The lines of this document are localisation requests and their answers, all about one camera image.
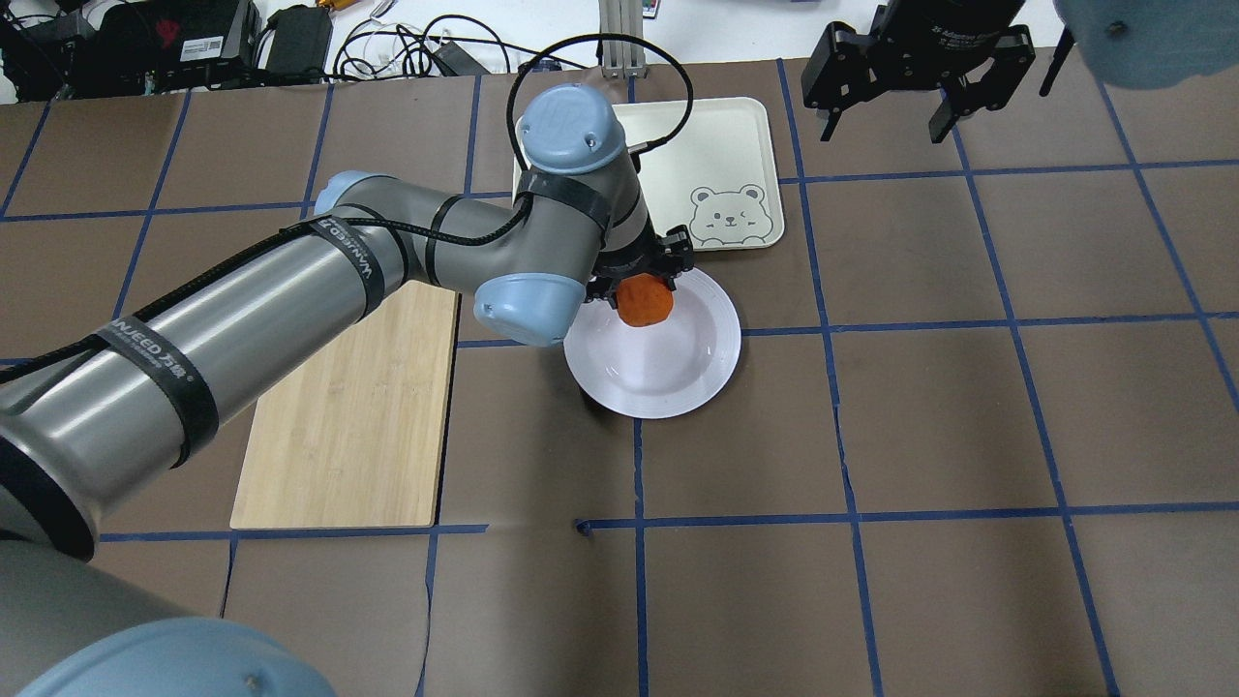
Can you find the orange fruit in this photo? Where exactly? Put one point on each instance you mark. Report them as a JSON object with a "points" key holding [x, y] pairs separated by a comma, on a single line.
{"points": [[644, 300]]}

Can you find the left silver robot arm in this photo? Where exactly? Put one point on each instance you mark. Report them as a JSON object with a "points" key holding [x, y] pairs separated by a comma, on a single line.
{"points": [[88, 425]]}

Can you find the white round plate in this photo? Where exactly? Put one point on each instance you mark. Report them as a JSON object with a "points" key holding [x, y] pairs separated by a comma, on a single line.
{"points": [[663, 370]]}

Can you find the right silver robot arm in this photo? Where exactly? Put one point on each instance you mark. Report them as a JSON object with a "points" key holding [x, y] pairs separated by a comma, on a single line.
{"points": [[1143, 45]]}

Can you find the black power adapter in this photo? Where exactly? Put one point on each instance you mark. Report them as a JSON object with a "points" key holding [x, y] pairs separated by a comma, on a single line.
{"points": [[299, 39]]}

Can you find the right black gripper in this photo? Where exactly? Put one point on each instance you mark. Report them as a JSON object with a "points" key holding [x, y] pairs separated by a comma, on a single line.
{"points": [[944, 39]]}

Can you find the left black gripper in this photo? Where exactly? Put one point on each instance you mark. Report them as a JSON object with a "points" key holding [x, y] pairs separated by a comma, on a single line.
{"points": [[622, 264]]}

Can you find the bamboo cutting board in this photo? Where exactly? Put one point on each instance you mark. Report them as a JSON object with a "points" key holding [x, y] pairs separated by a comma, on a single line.
{"points": [[353, 438]]}

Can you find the black electronics box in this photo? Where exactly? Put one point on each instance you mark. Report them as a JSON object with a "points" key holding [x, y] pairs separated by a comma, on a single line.
{"points": [[104, 49]]}

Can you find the cream bear tray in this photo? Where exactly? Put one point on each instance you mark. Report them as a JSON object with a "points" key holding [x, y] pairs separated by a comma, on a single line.
{"points": [[718, 178]]}

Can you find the aluminium frame post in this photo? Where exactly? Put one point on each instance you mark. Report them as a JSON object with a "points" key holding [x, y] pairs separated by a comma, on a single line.
{"points": [[620, 58]]}

